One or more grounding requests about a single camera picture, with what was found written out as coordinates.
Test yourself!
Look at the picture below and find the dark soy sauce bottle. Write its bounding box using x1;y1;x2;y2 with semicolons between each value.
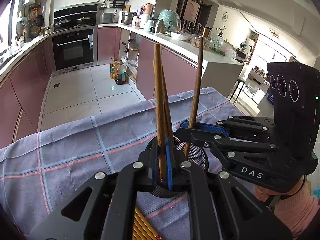
115;60;127;85

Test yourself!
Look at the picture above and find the pink kettle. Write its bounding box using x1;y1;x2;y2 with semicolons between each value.
143;3;155;16

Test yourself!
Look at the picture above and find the bamboo chopstick six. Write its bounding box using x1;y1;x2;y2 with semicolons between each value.
133;213;157;239

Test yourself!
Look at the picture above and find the bamboo chopstick one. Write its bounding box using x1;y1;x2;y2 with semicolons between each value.
152;60;166;140

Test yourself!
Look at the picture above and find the steel stock pot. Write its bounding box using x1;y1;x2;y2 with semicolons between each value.
121;11;137;25

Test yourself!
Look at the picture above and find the cooking oil bottle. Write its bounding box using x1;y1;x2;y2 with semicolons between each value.
110;57;119;80

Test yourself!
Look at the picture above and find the bamboo chopstick eight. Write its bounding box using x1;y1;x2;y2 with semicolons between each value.
132;230;141;240

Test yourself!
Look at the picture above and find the bamboo chopstick seven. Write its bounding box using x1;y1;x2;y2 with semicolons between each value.
133;222;148;240

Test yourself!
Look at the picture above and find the black bar stool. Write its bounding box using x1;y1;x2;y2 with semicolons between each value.
229;77;246;103

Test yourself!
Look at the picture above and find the bamboo chopstick two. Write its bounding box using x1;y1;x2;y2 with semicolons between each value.
161;66;173;139

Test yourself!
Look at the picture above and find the plastic bag on counter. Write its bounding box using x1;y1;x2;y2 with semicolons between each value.
209;36;237;59

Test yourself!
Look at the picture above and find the person right hand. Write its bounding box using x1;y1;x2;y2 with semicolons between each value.
254;185;281;202

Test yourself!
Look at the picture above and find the pink sleeve right forearm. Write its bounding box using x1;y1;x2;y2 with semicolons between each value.
274;177;319;239

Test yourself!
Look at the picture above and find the bamboo chopstick four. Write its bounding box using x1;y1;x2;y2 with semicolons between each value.
183;36;205;158

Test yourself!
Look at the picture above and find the white bowl on counter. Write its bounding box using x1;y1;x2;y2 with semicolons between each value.
170;31;191;41

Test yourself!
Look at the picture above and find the bamboo chopstick three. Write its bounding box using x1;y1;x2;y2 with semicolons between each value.
154;43;167;181

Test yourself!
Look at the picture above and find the silver toaster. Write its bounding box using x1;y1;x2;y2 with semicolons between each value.
100;12;114;24

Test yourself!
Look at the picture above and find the black pot with lid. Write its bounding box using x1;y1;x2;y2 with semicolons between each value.
76;16;93;25

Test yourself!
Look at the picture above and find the bamboo chopstick five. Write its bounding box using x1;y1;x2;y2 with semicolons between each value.
135;207;163;240

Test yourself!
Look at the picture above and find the black mesh pen holder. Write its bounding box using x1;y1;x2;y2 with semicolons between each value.
151;134;209;198

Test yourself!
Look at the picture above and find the black wok with lid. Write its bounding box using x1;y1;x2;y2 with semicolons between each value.
54;18;71;29

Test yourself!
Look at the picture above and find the black built-in oven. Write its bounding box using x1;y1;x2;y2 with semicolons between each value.
52;25;98;74

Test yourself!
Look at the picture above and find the clear snack container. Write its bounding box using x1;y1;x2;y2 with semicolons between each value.
191;35;209;48

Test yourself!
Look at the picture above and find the plaid grey tablecloth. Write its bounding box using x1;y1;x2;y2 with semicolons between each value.
1;88;245;239

